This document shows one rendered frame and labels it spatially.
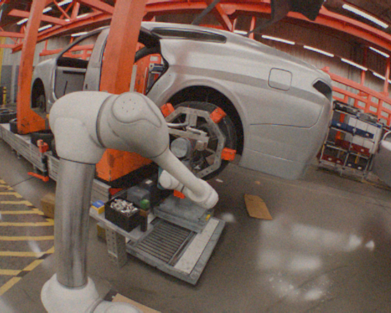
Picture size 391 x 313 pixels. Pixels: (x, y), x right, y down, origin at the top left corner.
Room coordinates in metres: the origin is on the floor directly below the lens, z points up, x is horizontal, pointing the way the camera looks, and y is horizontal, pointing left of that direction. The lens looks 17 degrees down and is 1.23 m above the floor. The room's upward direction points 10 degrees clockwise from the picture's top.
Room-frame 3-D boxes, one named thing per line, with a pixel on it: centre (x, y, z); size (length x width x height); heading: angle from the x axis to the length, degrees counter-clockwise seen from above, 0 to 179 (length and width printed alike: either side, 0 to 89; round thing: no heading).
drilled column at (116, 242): (0.95, 0.44, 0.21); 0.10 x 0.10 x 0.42; 71
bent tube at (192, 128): (1.33, 0.01, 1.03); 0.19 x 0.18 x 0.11; 161
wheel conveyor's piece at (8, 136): (2.71, 3.35, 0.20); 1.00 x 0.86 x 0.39; 71
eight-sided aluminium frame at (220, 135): (1.48, 0.07, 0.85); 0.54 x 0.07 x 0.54; 71
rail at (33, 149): (1.78, 1.83, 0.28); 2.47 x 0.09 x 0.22; 71
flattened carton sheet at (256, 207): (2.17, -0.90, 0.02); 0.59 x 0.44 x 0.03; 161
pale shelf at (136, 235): (0.94, 0.41, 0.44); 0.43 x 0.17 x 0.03; 71
